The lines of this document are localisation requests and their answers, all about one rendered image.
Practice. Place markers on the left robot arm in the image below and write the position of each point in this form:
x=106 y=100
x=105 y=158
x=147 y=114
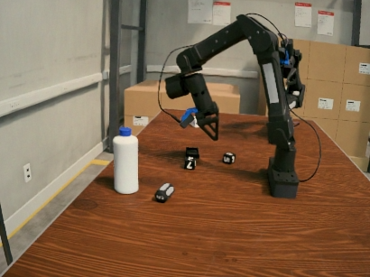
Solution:
x=280 y=126

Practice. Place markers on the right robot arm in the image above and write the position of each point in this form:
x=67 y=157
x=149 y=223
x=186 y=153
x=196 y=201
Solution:
x=294 y=102

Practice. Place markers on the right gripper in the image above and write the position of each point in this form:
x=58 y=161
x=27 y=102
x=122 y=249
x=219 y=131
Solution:
x=290 y=70

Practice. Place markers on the small white box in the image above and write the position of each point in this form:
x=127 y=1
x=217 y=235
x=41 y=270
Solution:
x=194 y=122

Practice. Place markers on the white bottle with blue cap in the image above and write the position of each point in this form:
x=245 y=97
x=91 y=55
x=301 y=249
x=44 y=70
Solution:
x=125 y=162

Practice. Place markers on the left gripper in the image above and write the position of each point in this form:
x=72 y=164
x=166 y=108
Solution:
x=203 y=103

